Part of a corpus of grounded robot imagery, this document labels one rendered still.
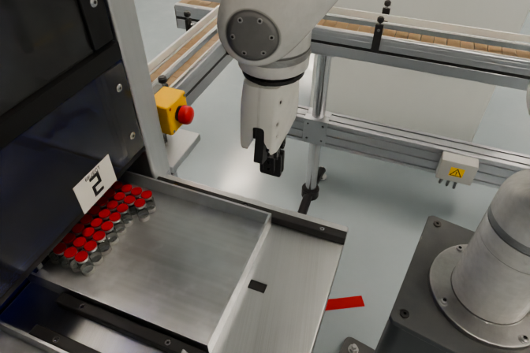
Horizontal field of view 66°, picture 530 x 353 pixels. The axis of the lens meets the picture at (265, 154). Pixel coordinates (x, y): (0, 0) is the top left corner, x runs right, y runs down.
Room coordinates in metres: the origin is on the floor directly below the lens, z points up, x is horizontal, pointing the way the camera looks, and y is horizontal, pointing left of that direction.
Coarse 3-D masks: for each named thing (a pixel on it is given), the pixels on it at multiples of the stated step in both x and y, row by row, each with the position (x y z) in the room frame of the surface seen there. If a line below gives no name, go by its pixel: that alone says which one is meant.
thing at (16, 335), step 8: (0, 328) 0.29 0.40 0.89; (8, 328) 0.28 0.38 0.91; (16, 328) 0.28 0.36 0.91; (0, 336) 0.28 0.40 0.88; (8, 336) 0.28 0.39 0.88; (16, 336) 0.28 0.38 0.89; (24, 336) 0.27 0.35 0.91; (32, 336) 0.26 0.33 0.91; (0, 344) 0.27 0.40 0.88; (8, 344) 0.27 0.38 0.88; (16, 344) 0.27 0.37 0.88; (24, 344) 0.27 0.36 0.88; (32, 344) 0.27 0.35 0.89; (40, 344) 0.26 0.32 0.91; (48, 344) 0.25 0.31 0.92; (0, 352) 0.26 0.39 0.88; (8, 352) 0.26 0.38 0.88; (16, 352) 0.26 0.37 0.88; (24, 352) 0.26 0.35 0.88; (32, 352) 0.26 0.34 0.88; (40, 352) 0.26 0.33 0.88; (48, 352) 0.26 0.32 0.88; (56, 352) 0.25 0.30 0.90; (64, 352) 0.24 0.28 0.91
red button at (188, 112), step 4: (180, 108) 0.69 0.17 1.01; (184, 108) 0.69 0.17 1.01; (188, 108) 0.69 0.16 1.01; (192, 108) 0.70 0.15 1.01; (180, 112) 0.68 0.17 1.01; (184, 112) 0.68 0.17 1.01; (188, 112) 0.69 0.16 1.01; (192, 112) 0.70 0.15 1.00; (180, 116) 0.68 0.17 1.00; (184, 116) 0.68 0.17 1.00; (188, 116) 0.68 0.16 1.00; (192, 116) 0.69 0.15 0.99; (180, 120) 0.68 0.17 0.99; (184, 120) 0.67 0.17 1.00; (188, 120) 0.68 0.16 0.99
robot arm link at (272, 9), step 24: (240, 0) 0.33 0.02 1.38; (264, 0) 0.32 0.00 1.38; (288, 0) 0.32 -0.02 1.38; (312, 0) 0.32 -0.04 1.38; (336, 0) 0.33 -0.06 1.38; (240, 24) 0.32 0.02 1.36; (264, 24) 0.32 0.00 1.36; (288, 24) 0.32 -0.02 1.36; (312, 24) 0.32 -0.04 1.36; (240, 48) 0.32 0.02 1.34; (264, 48) 0.32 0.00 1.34; (288, 48) 0.32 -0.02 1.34
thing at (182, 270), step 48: (192, 192) 0.55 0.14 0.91; (144, 240) 0.46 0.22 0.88; (192, 240) 0.46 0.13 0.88; (240, 240) 0.46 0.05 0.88; (48, 288) 0.36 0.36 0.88; (96, 288) 0.36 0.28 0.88; (144, 288) 0.36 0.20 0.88; (192, 288) 0.36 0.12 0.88; (240, 288) 0.36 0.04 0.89; (192, 336) 0.26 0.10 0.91
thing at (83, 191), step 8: (104, 160) 0.50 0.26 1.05; (96, 168) 0.48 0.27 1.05; (104, 168) 0.49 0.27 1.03; (112, 168) 0.51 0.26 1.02; (88, 176) 0.46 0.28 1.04; (96, 176) 0.47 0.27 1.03; (104, 176) 0.49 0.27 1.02; (112, 176) 0.50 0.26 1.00; (80, 184) 0.44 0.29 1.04; (88, 184) 0.46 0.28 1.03; (104, 184) 0.48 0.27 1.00; (80, 192) 0.44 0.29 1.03; (88, 192) 0.45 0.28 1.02; (104, 192) 0.48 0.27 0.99; (80, 200) 0.43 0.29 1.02; (88, 200) 0.44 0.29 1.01; (96, 200) 0.46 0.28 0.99; (88, 208) 0.44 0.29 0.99
